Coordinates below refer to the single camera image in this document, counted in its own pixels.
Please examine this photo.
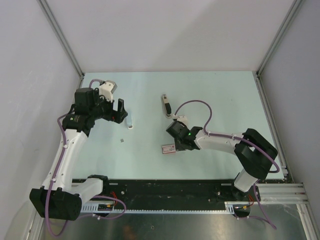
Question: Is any beige black stapler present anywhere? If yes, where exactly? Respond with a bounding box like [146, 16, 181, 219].
[161, 94, 172, 119]

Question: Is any aluminium frame rail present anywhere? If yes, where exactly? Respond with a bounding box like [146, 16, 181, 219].
[257, 183, 309, 204]

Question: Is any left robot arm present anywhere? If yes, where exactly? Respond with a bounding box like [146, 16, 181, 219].
[29, 82, 128, 221]

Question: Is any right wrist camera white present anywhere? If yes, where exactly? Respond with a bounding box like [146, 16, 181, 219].
[172, 114, 189, 126]

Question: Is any red staple box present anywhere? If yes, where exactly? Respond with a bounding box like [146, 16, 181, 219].
[161, 144, 177, 154]

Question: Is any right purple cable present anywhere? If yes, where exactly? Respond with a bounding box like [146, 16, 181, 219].
[173, 99, 280, 230]

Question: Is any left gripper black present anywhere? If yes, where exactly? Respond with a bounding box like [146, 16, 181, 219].
[89, 90, 127, 124]

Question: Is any purple cable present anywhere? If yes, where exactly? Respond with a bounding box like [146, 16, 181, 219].
[45, 78, 127, 237]
[173, 99, 280, 230]

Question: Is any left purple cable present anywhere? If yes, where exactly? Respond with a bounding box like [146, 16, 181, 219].
[45, 78, 127, 237]

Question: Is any grey slotted cable duct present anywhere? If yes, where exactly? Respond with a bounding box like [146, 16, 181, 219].
[79, 201, 236, 215]

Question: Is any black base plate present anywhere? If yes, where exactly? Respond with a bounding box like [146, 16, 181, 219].
[101, 179, 260, 212]

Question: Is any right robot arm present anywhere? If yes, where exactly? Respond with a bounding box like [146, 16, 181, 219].
[166, 120, 280, 201]

